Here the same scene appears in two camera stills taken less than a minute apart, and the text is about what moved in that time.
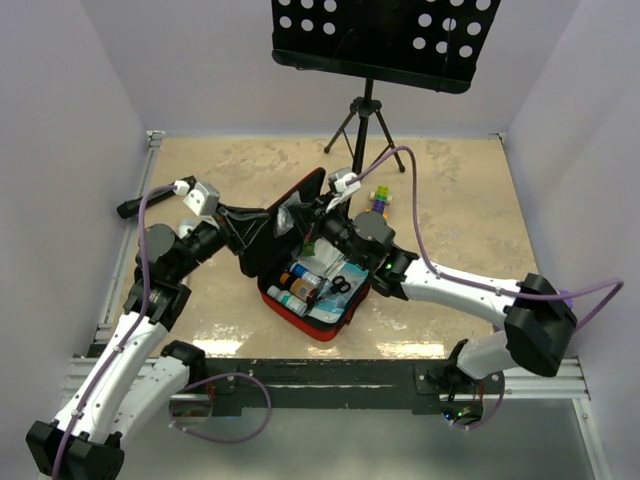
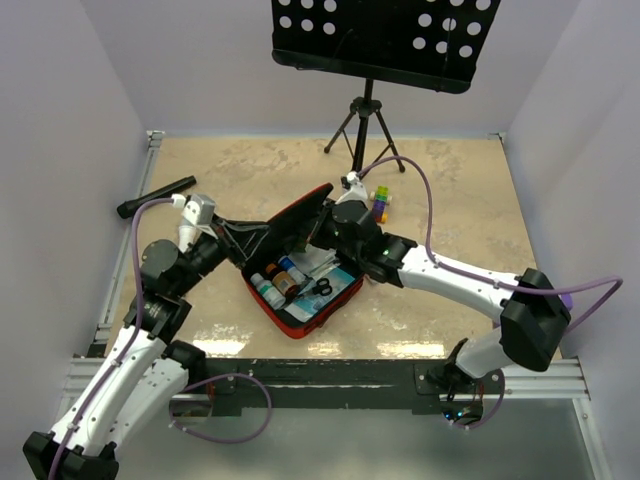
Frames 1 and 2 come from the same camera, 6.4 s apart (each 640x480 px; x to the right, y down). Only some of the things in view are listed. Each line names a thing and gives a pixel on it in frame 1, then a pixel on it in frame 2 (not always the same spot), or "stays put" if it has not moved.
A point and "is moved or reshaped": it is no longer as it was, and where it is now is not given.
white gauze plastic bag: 327,261 is moved or reshaped
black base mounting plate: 334,386 stays put
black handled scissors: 338,285 -> 321,285
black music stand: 433,44 stays put
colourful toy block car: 380,198 stays put
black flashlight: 131,207 stays put
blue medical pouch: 338,293 -> 309,306
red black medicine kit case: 307,283 is moved or reshaped
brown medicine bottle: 300,288 -> 282,280
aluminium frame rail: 82,371 stays put
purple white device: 569,301 stays put
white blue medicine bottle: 304,273 -> 287,265
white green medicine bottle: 288,300 -> 268,291
